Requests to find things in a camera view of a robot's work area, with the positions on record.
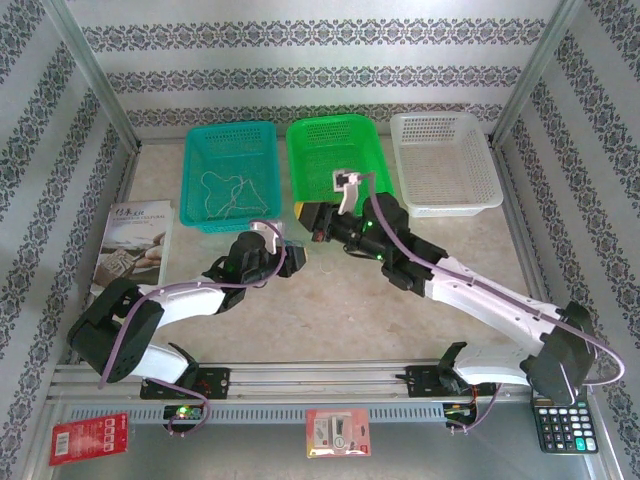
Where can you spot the USB drive blister pack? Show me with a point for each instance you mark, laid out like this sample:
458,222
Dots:
337,432

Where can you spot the teal plastic basket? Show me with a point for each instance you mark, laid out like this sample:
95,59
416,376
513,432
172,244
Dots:
230,227

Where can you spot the photo book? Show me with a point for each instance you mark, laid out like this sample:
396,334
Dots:
130,240

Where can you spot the white plastic basket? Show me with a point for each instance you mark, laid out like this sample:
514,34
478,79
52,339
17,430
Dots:
450,207

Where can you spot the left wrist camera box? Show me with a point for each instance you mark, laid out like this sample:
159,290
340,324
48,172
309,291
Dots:
272,235

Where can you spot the aluminium frame post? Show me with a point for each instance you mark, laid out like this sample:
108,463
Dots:
535,70
92,70

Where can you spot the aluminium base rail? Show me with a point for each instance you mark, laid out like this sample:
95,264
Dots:
310,380

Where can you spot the red package card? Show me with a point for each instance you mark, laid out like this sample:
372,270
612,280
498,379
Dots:
90,440

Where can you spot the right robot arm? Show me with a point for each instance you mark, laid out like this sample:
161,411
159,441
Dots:
490,305

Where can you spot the green plastic basket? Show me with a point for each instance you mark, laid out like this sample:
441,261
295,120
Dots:
320,150

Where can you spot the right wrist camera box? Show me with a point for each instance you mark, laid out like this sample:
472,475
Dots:
346,180

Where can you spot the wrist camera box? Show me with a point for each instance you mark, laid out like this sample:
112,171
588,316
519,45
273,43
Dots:
272,235
346,180

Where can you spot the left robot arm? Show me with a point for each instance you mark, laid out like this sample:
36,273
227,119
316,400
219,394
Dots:
185,300

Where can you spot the black calculator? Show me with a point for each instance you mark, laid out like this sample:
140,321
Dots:
565,430

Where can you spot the small circuit board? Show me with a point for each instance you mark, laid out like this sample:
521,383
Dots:
457,409
185,412

